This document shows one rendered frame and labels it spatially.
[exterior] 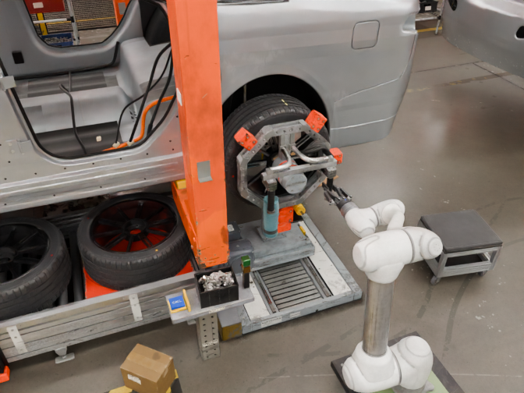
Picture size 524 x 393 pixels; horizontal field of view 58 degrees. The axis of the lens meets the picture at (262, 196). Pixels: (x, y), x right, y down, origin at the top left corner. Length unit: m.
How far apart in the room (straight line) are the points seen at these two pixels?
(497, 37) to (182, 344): 3.47
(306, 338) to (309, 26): 1.75
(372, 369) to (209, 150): 1.15
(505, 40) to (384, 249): 3.06
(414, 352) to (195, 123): 1.33
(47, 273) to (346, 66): 2.00
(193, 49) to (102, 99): 1.59
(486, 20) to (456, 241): 2.16
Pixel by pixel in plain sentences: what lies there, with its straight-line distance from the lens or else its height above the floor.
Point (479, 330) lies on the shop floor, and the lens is 3.23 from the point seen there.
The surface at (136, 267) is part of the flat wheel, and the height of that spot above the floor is 0.47.
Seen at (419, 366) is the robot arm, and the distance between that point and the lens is 2.21.
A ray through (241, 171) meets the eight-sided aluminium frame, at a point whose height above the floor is 0.90.
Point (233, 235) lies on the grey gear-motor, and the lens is 2.91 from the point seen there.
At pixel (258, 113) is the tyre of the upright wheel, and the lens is 2.61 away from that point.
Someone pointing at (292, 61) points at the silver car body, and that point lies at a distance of 2.70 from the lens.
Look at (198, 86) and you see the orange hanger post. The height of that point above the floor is 1.54.
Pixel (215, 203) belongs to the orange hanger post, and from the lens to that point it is 2.30.
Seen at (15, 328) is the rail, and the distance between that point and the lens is 2.77.
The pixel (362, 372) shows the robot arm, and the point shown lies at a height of 0.59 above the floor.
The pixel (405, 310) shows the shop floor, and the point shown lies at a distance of 3.17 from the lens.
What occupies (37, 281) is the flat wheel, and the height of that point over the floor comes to 0.48.
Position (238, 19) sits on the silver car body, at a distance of 2.52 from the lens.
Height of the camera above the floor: 2.33
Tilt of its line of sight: 37 degrees down
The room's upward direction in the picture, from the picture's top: 1 degrees clockwise
